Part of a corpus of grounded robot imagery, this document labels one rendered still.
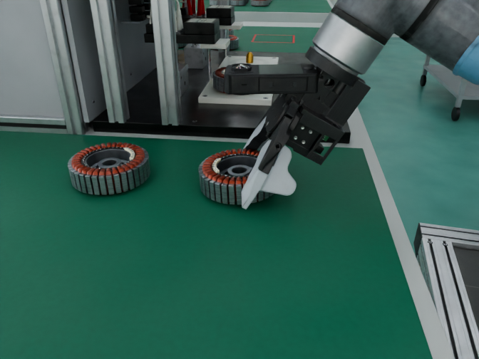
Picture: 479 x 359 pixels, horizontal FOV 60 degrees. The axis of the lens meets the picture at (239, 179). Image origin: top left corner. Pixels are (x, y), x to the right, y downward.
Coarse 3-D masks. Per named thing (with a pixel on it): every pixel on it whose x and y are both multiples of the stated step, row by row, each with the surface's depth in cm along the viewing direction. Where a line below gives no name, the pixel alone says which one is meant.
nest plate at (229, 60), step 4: (228, 56) 119; (232, 56) 119; (236, 56) 119; (240, 56) 119; (244, 56) 119; (256, 56) 119; (224, 60) 115; (228, 60) 115; (232, 60) 115; (236, 60) 115; (240, 60) 115; (244, 60) 115; (256, 60) 115; (260, 60) 115; (264, 60) 115; (268, 60) 115; (272, 60) 115; (276, 60) 115; (220, 64) 111; (224, 64) 111; (228, 64) 111; (252, 64) 111; (256, 64) 111; (260, 64) 111; (264, 64) 111; (268, 64) 111
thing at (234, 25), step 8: (208, 8) 104; (216, 8) 104; (224, 8) 104; (232, 8) 107; (176, 16) 107; (184, 16) 107; (192, 16) 106; (208, 16) 105; (216, 16) 105; (224, 16) 105; (232, 16) 107; (224, 24) 105; (232, 24) 107; (240, 24) 107
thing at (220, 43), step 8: (184, 24) 83; (192, 24) 83; (200, 24) 83; (208, 24) 83; (216, 24) 85; (184, 32) 84; (192, 32) 84; (200, 32) 84; (208, 32) 84; (216, 32) 86; (152, 40) 85; (176, 40) 85; (184, 40) 85; (192, 40) 84; (200, 40) 84; (208, 40) 84; (216, 40) 85; (224, 40) 88; (216, 48) 85; (224, 48) 85
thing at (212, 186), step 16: (208, 160) 59; (224, 160) 60; (240, 160) 61; (256, 160) 59; (208, 176) 55; (224, 176) 54; (240, 176) 57; (208, 192) 55; (224, 192) 54; (240, 192) 53
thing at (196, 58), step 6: (186, 48) 109; (192, 48) 109; (198, 48) 109; (204, 48) 111; (186, 54) 110; (192, 54) 110; (198, 54) 109; (204, 54) 111; (186, 60) 111; (192, 60) 110; (198, 60) 110; (204, 60) 112; (192, 66) 111; (198, 66) 111; (204, 66) 112
